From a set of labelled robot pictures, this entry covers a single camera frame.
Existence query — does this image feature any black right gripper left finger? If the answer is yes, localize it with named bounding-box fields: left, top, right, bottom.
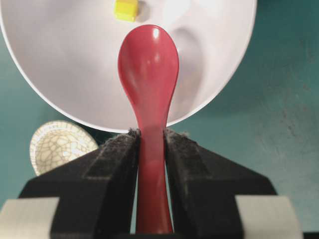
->
left=20, top=129, right=141, bottom=239

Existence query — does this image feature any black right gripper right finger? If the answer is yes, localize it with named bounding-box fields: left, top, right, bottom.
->
left=164, top=128, right=277, bottom=239

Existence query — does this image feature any red plastic spoon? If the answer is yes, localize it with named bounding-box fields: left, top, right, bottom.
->
left=118, top=24, right=179, bottom=234

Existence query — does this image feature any white bowl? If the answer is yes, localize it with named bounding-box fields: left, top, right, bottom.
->
left=0, top=0, right=257, bottom=132

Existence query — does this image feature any yellow hexagonal prism block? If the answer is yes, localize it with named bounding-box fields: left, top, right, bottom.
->
left=114, top=0, right=138, bottom=22

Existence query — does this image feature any cream crackle-glazed cup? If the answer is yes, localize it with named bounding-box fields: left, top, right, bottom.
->
left=29, top=120, right=98, bottom=176

